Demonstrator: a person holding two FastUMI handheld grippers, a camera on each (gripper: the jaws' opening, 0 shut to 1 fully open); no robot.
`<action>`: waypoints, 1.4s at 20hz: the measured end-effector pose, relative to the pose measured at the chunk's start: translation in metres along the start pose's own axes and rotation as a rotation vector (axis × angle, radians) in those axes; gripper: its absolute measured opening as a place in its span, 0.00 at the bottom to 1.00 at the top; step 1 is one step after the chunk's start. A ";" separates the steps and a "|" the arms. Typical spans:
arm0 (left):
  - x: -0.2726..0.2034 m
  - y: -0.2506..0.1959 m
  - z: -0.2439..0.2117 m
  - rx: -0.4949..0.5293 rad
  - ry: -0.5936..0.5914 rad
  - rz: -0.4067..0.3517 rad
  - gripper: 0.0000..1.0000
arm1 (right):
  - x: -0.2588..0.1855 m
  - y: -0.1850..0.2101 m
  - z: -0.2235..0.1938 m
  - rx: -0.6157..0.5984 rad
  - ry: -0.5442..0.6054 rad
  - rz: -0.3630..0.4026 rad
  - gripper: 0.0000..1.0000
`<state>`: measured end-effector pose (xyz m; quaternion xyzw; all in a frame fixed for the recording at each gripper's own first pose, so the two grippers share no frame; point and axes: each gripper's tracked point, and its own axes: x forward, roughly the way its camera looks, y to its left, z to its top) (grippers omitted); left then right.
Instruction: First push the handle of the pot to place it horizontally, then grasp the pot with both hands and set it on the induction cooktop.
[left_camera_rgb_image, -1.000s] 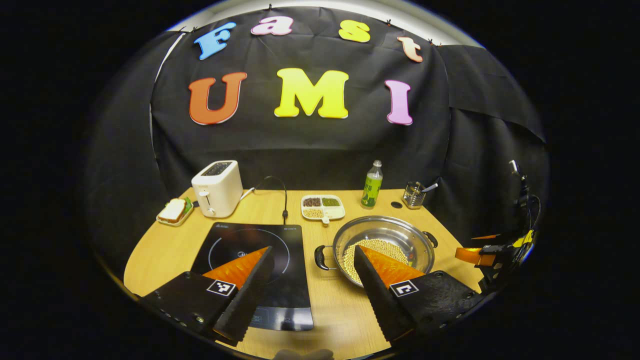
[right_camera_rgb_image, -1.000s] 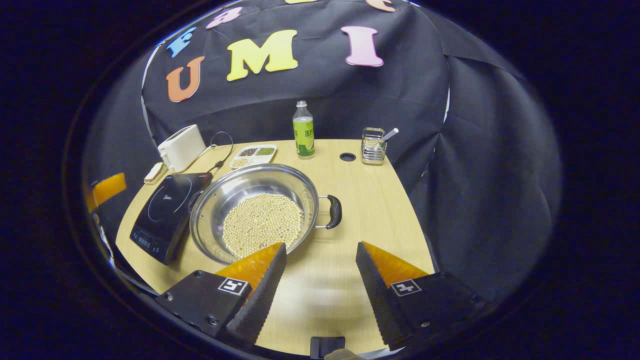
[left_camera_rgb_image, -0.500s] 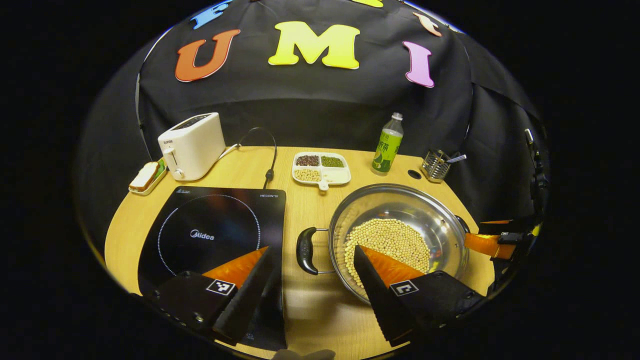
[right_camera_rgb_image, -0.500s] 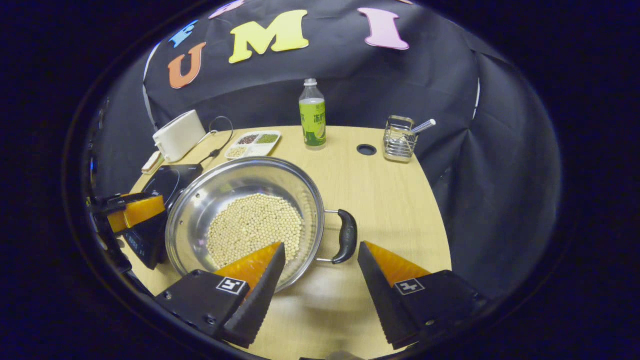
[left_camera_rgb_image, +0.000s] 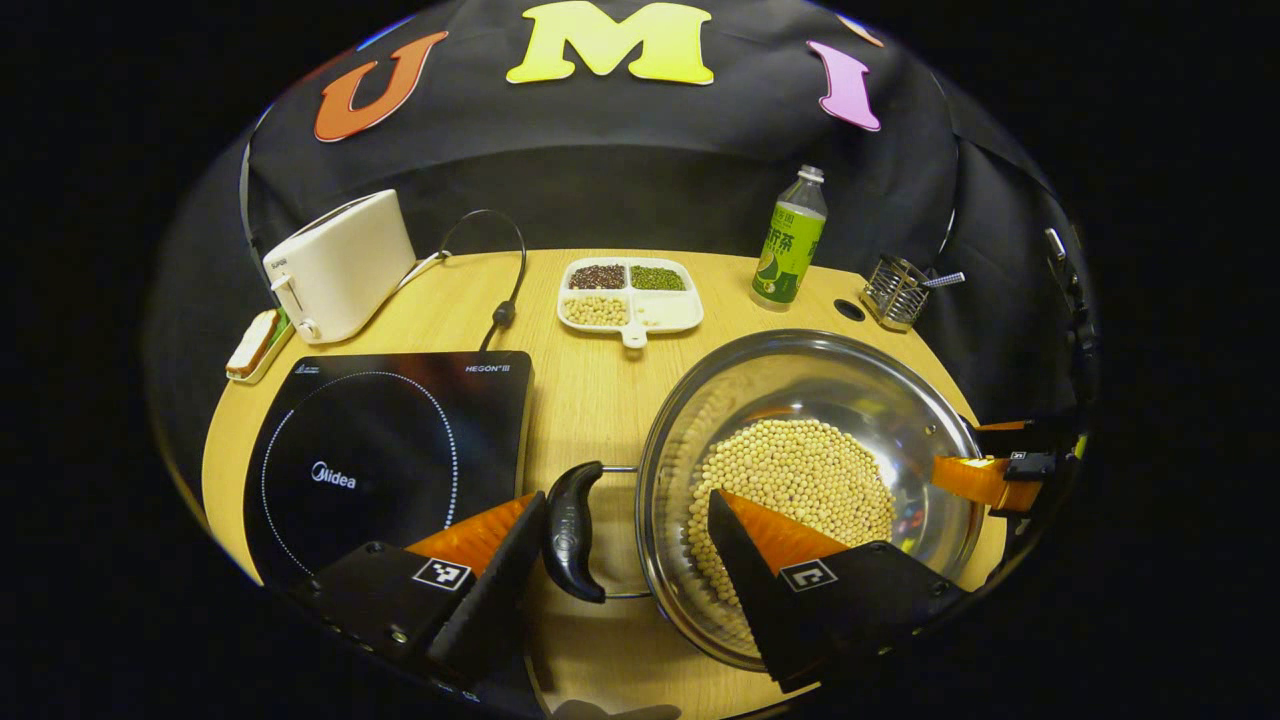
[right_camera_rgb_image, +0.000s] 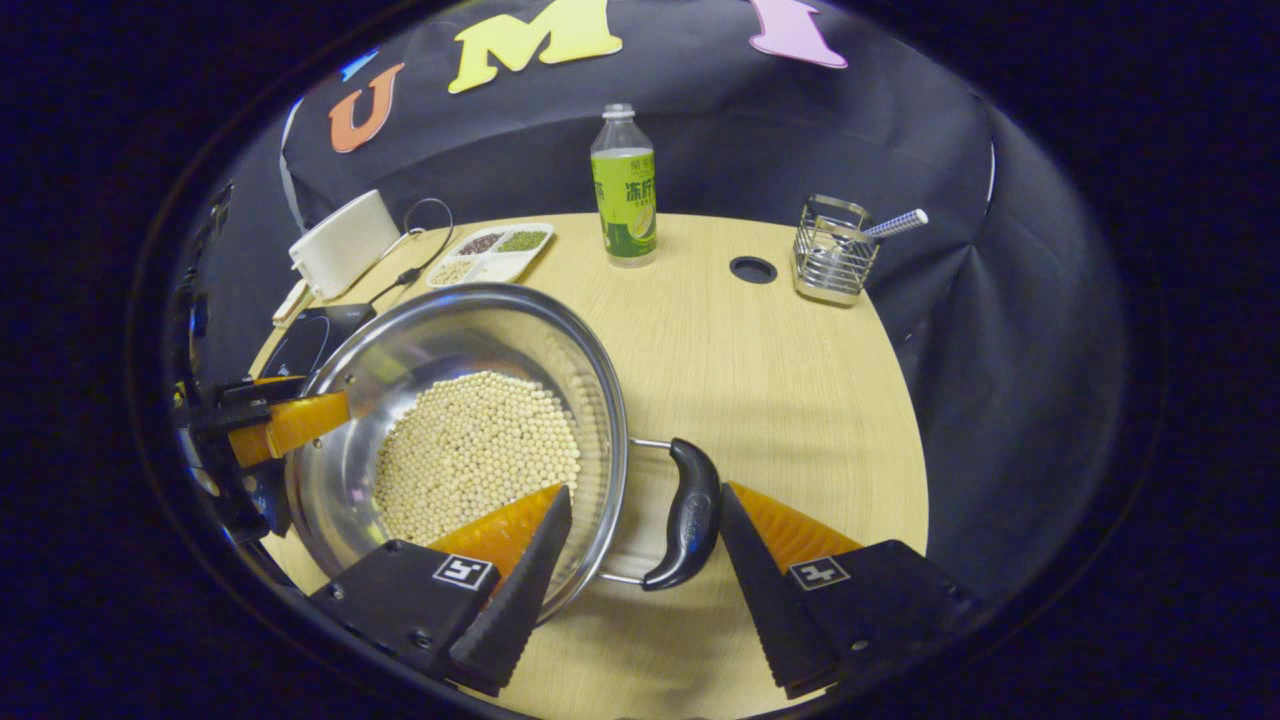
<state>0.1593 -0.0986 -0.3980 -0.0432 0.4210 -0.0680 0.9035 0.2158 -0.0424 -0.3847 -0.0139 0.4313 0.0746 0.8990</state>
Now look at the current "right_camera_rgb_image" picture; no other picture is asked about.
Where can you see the black induction cooktop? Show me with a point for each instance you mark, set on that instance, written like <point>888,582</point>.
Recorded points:
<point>320,335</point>

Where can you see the white divided grain tray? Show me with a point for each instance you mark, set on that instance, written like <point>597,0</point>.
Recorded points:
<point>490,252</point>

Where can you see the pile of soybeans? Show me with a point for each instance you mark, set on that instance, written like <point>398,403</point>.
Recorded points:
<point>470,450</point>

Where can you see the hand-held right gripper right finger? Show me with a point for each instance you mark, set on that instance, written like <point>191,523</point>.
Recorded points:
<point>765,600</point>

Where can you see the white toaster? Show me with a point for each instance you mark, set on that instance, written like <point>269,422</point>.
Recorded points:
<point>345,245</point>

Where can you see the green label drink bottle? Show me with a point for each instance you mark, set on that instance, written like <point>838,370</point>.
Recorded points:
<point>625,200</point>

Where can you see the stainless steel pot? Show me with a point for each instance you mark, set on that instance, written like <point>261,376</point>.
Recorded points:
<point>440,330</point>

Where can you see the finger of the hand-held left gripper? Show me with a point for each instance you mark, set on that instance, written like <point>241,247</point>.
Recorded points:
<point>255,390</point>
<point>290,425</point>

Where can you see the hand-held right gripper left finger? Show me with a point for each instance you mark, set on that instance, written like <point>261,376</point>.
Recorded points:
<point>520,610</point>

